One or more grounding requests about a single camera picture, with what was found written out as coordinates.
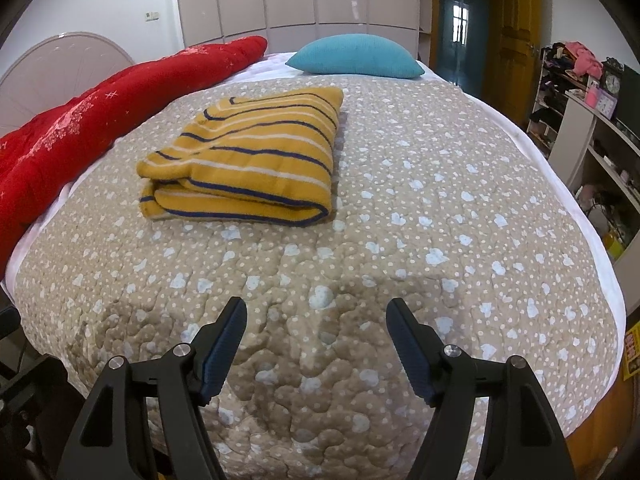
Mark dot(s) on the teal pillow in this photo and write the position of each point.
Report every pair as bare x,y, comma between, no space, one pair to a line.
355,55

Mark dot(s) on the red quilt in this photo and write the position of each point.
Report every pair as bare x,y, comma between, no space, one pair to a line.
90,115

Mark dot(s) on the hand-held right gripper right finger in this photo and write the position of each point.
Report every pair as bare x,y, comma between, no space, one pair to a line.
412,355

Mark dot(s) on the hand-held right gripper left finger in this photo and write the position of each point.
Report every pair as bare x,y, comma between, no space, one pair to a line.
220,355

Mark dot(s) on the wooden door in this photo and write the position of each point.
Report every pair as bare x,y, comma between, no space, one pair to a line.
515,35

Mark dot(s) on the rounded pale headboard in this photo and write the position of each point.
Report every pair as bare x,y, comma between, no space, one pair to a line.
60,65

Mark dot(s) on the yellow sign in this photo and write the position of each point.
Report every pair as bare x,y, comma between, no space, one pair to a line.
631,350

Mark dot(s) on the beige dotted bedspread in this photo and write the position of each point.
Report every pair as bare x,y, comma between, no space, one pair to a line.
375,220

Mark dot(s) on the white shelf unit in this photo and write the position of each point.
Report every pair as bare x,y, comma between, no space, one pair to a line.
585,130

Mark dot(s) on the yellow striped sweater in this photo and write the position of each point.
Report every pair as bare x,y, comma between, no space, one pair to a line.
250,160

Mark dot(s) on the dark table clock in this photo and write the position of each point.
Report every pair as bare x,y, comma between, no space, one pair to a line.
611,77

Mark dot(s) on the pink cloth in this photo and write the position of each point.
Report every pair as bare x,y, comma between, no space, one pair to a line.
585,57

